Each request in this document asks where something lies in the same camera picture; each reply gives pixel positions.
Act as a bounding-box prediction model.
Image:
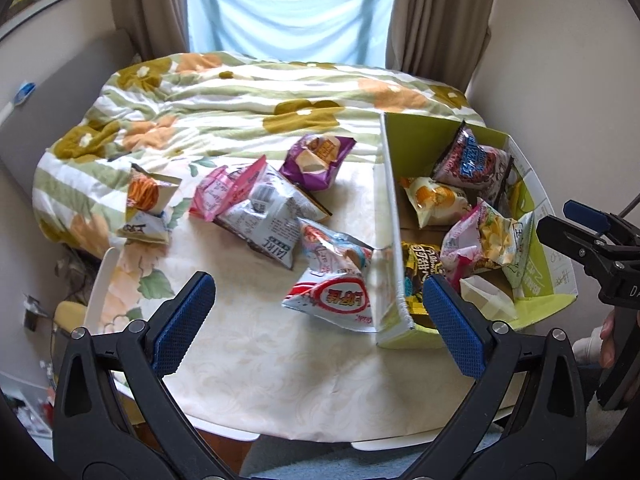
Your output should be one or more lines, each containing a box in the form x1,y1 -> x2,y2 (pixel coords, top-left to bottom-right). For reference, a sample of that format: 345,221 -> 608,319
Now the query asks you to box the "light green corn chip bag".
478,200 -> 534,288

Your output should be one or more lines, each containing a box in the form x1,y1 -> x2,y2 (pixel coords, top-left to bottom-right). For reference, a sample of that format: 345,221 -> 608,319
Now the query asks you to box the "pink white snack bag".
439,205 -> 487,292

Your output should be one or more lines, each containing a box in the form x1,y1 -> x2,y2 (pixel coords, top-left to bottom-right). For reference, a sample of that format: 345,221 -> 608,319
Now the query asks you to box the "gold chocolate snack bag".
401,242 -> 444,327

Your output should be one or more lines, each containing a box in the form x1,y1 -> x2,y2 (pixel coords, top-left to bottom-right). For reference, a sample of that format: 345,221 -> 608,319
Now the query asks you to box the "right hand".
599,310 -> 615,368

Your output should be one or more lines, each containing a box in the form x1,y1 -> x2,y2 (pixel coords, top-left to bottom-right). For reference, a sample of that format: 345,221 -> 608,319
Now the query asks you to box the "white fluffy left sleeve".
572,326 -> 602,365

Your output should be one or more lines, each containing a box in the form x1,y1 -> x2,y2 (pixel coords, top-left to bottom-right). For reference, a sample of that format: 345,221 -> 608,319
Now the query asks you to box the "white clear wrapper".
460,275 -> 518,321

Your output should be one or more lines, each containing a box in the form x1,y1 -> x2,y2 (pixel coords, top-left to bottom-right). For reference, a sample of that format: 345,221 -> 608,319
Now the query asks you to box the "dark red chocolate snack bag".
432,122 -> 513,207

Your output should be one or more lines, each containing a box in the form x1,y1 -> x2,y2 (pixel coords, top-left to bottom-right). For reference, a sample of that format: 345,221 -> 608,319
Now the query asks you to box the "green cardboard box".
373,113 -> 578,349

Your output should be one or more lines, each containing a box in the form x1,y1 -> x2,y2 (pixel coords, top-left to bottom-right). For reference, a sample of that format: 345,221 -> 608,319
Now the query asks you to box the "pale yellow orange snack bag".
399,177 -> 472,229

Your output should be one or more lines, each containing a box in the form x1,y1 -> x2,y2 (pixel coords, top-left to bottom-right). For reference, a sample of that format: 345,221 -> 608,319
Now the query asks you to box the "orange white snack bag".
116,164 -> 181,245

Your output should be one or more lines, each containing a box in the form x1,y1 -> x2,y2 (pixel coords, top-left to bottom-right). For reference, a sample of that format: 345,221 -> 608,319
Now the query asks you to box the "red blue white snack bag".
282,218 -> 375,333

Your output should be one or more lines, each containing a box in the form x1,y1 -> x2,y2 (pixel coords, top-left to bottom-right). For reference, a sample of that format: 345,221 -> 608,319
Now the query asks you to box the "floral green orange quilt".
32,52 -> 482,257

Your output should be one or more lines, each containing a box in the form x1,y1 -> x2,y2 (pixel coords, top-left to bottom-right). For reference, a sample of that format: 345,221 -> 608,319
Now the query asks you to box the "beige curtain right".
385,0 -> 494,91

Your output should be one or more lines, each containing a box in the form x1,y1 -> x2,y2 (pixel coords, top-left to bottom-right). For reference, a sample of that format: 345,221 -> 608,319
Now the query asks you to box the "beige curtain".
385,0 -> 494,91
111,0 -> 189,60

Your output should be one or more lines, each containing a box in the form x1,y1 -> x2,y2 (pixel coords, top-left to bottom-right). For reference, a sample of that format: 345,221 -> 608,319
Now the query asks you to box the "newspaper print Tatre bag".
215,165 -> 331,269

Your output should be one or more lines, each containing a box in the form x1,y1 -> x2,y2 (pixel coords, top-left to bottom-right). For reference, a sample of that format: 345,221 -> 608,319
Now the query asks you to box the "pink flat snack bag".
189,156 -> 267,222

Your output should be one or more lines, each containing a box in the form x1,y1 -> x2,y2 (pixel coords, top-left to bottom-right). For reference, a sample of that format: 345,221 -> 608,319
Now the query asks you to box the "purple snack bag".
279,133 -> 357,192

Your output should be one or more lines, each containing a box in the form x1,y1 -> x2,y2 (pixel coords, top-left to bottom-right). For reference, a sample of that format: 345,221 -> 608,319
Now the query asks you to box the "grey headboard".
1,29 -> 134,200

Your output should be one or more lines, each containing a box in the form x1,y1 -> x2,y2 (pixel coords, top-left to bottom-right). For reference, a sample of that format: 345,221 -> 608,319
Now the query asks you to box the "light blue window cloth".
186,0 -> 394,67

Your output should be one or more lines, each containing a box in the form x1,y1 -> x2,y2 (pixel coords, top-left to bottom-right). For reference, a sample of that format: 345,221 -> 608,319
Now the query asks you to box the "blue white tube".
0,81 -> 36,124

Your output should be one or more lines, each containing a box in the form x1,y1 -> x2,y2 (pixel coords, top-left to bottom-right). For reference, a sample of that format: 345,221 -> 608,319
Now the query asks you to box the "beige curtain left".
111,0 -> 189,60

